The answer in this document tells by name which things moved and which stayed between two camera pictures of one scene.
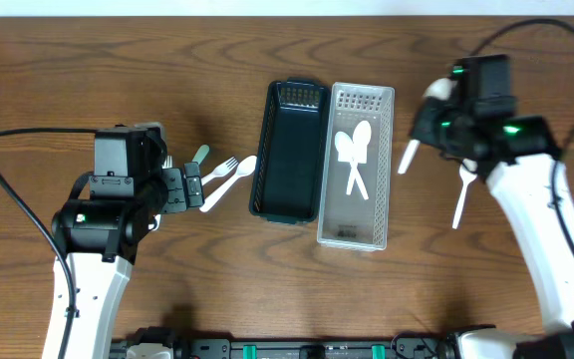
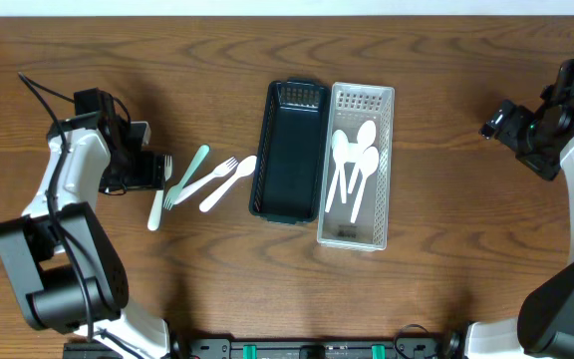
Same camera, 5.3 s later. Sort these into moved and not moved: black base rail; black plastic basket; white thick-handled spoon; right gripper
Moved: right gripper
Not moved: black plastic basket; black base rail; white thick-handled spoon
